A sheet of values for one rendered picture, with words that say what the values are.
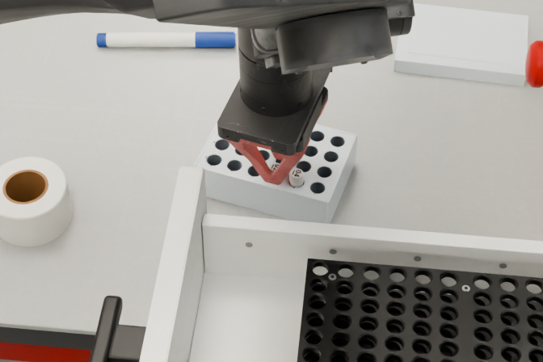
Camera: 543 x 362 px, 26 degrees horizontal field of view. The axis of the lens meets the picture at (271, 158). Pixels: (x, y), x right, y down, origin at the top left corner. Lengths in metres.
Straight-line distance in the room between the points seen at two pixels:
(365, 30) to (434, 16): 0.80
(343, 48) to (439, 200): 0.66
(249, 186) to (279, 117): 0.12
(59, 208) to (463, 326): 0.38
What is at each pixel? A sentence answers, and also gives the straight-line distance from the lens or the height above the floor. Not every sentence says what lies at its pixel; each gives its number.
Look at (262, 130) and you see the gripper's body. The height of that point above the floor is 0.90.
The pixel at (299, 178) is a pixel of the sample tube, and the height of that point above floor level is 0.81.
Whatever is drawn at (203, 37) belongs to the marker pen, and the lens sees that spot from 1.17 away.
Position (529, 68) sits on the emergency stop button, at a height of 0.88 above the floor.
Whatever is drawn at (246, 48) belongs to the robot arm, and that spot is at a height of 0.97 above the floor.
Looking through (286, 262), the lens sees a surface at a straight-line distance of 0.88.
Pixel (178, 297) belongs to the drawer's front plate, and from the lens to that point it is 0.78.
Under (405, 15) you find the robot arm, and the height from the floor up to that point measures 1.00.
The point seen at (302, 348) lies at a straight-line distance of 0.79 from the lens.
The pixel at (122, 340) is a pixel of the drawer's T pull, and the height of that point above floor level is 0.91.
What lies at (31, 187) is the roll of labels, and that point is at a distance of 1.05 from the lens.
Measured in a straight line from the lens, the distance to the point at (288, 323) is 0.88.
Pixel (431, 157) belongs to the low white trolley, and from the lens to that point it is 1.09.
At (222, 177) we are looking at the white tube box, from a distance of 1.02.
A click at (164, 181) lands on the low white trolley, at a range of 1.07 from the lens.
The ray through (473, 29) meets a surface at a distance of 1.19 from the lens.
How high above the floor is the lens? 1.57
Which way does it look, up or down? 49 degrees down
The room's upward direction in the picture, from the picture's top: straight up
